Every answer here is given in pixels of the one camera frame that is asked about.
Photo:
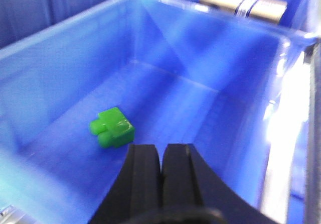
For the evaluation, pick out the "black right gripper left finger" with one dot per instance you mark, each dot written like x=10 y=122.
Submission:
x=137 y=188

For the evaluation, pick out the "green toy block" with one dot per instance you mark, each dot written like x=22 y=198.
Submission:
x=112 y=128

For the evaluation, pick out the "blue plastic bin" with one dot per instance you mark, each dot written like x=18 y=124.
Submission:
x=179 y=72

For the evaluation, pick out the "beige box in bin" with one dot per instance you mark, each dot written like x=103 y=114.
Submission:
x=267 y=10

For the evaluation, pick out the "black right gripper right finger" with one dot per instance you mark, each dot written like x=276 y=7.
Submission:
x=188 y=181

